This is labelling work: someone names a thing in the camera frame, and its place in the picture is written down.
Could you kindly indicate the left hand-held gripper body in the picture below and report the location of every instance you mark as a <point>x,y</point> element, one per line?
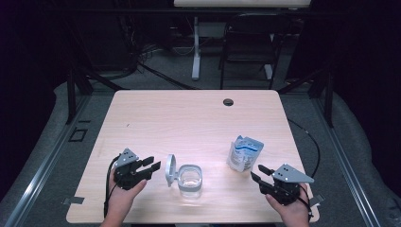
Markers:
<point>127,176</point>

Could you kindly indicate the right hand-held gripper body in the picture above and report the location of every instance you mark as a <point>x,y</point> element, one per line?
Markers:
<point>285,189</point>

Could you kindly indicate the white and blue pouch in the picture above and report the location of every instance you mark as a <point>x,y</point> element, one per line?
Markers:
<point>244,156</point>

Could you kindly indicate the glass jar with hinged lid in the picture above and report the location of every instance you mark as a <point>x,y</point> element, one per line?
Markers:
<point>189,181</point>

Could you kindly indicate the person's right hand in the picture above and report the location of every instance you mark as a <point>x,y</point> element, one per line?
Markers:
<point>294,211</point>

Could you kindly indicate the person's left hand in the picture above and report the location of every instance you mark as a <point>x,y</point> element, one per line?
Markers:
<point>121,200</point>

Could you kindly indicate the grey tape strip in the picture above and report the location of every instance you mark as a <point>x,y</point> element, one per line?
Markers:
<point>317,200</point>
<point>74,200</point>

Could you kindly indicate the square floor socket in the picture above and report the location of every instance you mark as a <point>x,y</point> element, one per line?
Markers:
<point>78,135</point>

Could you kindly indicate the black metal stand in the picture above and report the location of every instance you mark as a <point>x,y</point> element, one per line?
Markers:
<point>71,94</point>
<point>328,101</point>

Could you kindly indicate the white desk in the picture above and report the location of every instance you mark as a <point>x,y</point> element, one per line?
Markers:
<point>196,47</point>

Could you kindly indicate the black chair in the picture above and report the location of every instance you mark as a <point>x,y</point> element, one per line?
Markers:
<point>249,41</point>

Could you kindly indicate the metal floor rail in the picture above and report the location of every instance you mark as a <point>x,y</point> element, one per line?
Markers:
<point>47,164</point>
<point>346,170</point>

